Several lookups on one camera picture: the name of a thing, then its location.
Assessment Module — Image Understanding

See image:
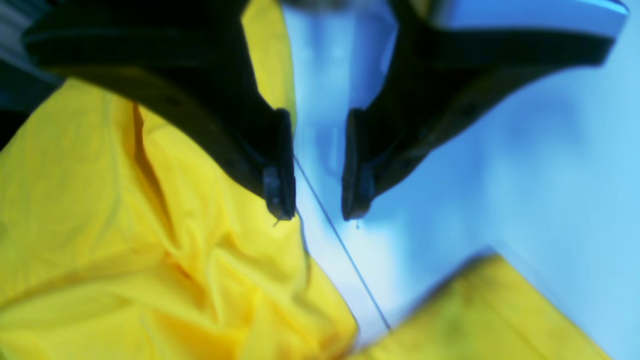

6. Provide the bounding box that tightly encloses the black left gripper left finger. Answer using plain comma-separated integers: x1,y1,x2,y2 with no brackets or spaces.
22,0,296,220

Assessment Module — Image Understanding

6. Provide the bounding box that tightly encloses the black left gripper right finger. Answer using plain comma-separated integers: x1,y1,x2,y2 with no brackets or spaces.
342,0,617,221

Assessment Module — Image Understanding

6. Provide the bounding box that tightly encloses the yellow t-shirt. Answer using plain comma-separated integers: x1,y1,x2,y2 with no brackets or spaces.
1,0,608,360

